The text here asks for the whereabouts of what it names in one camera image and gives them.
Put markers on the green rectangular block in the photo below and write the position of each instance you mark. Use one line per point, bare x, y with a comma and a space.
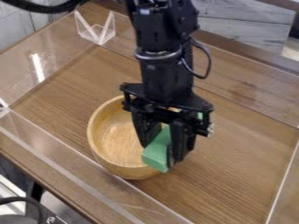
154, 155

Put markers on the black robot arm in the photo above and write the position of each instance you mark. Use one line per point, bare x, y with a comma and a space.
165, 24

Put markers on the clear acrylic corner bracket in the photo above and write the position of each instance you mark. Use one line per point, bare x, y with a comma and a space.
99, 34

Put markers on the black metal table leg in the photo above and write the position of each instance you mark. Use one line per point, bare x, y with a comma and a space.
35, 191

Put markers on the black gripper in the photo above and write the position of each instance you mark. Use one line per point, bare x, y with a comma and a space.
188, 113

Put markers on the brown wooden bowl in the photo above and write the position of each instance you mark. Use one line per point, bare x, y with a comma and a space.
114, 141

